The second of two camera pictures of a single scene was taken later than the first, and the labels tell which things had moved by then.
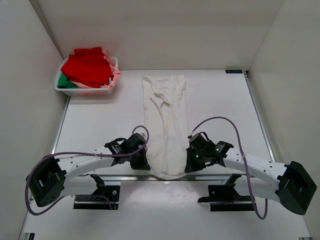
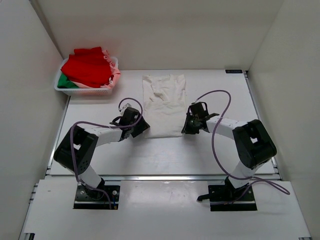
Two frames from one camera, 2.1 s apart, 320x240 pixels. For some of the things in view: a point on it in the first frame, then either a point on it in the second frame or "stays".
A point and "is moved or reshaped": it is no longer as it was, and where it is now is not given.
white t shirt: [166, 124] is moved or reshaped
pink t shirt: [115, 75] stays
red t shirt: [88, 67] stays
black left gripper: [142, 163] -> [143, 126]
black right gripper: [191, 166] -> [187, 130]
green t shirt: [64, 83] stays
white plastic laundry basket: [97, 91] stays
